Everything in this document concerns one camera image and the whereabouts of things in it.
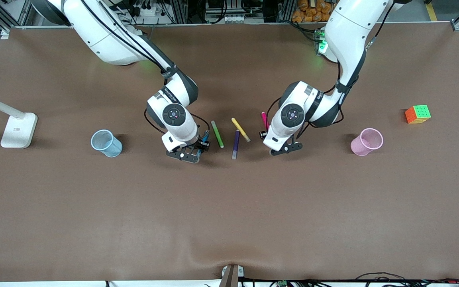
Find blue marker pen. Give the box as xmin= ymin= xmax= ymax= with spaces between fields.
xmin=196 ymin=131 xmax=211 ymax=157

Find green marker pen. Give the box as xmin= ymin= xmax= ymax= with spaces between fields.
xmin=211 ymin=120 xmax=225 ymax=149

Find yellow marker pen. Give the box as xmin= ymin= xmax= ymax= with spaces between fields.
xmin=231 ymin=117 xmax=251 ymax=143

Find purple marker pen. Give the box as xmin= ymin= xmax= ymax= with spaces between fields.
xmin=232 ymin=129 xmax=241 ymax=160

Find pink mesh cup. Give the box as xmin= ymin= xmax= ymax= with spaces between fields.
xmin=350 ymin=128 xmax=384 ymax=156

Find light blue mesh cup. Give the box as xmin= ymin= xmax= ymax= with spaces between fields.
xmin=90 ymin=129 xmax=123 ymax=158

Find orange snack packets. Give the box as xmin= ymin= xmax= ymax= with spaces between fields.
xmin=291 ymin=0 xmax=335 ymax=23

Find colourful puzzle cube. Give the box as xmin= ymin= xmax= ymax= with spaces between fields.
xmin=405 ymin=104 xmax=432 ymax=124

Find white power strip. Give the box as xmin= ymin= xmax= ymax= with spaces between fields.
xmin=131 ymin=3 xmax=163 ymax=17

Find white desk lamp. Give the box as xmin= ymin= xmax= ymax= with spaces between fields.
xmin=0 ymin=91 xmax=38 ymax=149

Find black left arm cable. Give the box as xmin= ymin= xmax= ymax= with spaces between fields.
xmin=267 ymin=2 xmax=391 ymax=139

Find brown camera mount post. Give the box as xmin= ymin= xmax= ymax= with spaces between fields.
xmin=218 ymin=264 xmax=245 ymax=287

